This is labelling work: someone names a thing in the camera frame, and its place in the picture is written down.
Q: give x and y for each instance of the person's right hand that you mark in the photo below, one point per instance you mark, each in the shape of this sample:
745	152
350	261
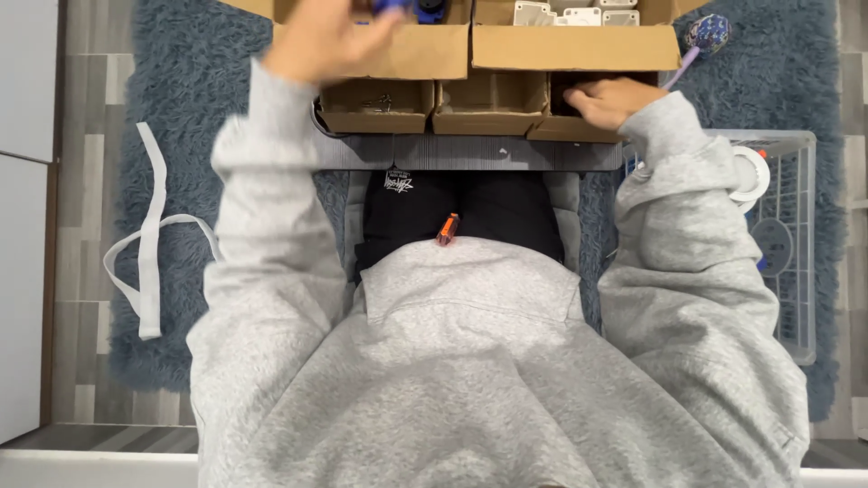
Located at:
620	98

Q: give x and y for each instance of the person's left hand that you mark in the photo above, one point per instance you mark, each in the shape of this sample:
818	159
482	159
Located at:
319	44

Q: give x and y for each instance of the person's right fingers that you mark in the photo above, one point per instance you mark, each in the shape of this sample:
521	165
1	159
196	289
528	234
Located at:
580	98

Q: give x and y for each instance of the person's left fingers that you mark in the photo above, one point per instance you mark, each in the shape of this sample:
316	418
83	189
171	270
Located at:
369	24

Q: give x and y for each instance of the small cardboard box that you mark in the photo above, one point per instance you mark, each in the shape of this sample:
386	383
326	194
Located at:
376	122
563	129
488	122

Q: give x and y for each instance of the large cardboard box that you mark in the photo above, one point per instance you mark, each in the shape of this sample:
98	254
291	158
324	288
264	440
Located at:
576	47
420	51

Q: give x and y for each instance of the black and blue plastic part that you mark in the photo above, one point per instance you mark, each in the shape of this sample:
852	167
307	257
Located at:
431	10

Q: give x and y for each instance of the metal screws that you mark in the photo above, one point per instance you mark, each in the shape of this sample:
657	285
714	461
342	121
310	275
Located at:
380	103

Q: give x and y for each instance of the white plastic housing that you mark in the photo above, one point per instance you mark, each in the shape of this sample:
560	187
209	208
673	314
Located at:
616	3
578	17
534	13
620	18

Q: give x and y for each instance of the grey lap desk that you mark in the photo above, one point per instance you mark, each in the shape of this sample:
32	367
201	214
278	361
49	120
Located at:
468	152

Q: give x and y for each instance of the black trousers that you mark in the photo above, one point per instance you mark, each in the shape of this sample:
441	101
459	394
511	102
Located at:
502	203

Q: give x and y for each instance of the purple stick with patterned ball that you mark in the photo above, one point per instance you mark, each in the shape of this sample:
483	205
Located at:
705	34

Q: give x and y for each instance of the white round lamp fitting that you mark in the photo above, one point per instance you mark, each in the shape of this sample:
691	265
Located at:
751	175

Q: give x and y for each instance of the blue shaggy rug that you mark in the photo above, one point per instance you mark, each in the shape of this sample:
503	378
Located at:
183	135

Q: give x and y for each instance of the grey round disc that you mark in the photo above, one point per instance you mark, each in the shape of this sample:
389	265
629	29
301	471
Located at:
773	242

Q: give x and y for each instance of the grey hoodie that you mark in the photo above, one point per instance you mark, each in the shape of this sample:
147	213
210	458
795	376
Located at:
468	373

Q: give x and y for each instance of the white cabinet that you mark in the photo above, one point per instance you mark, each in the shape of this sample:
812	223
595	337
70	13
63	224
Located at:
26	217

